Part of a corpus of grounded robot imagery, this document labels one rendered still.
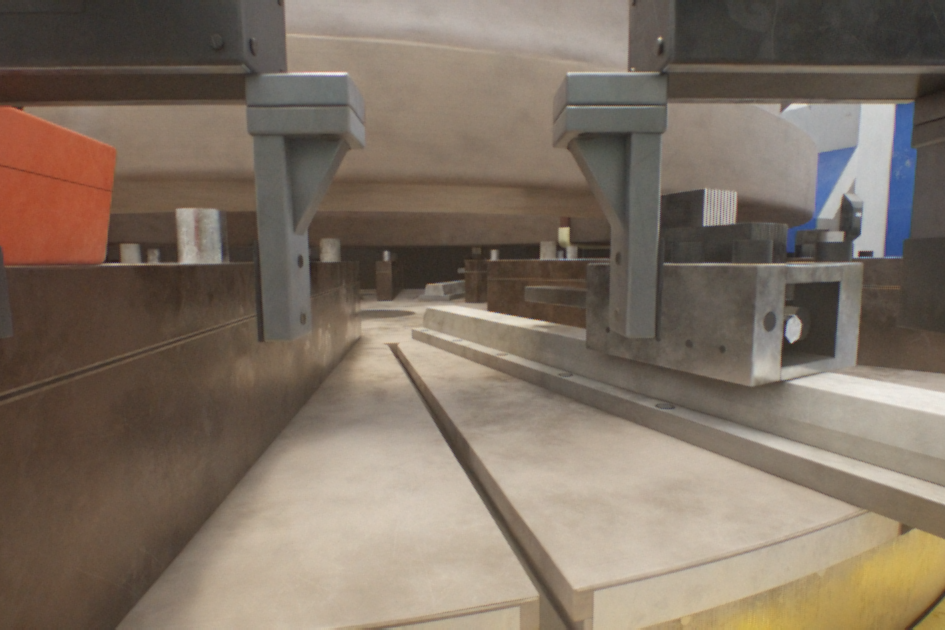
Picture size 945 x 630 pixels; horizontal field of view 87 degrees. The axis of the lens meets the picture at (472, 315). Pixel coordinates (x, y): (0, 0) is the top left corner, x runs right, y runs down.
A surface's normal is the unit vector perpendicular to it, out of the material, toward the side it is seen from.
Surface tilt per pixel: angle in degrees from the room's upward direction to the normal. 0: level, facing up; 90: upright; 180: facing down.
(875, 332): 90
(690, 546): 0
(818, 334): 90
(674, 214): 90
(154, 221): 90
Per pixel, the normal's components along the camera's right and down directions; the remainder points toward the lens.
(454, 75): 0.27, 0.11
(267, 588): -0.01, -0.99
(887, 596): 0.47, 0.09
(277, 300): 0.02, 0.11
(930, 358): -0.64, 0.09
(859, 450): -0.89, 0.06
